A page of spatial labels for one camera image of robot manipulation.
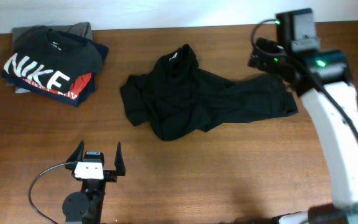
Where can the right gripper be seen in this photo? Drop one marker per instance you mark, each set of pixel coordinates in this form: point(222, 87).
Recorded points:
point(265, 65)

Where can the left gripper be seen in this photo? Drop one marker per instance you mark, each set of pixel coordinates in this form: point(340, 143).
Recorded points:
point(111, 175)

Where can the black t-shirt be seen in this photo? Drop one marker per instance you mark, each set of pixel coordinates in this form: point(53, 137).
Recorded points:
point(178, 97)

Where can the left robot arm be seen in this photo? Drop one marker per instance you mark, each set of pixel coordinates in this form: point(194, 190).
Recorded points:
point(85, 206)

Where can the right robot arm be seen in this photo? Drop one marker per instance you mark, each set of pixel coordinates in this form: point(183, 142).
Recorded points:
point(323, 82)

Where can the navy folded shirt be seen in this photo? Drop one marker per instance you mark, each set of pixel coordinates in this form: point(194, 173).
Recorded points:
point(56, 64)

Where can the red folded shirt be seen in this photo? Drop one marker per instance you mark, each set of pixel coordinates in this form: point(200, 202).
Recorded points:
point(75, 89)

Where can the black Nike folded shirt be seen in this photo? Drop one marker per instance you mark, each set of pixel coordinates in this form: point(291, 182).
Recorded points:
point(54, 62)

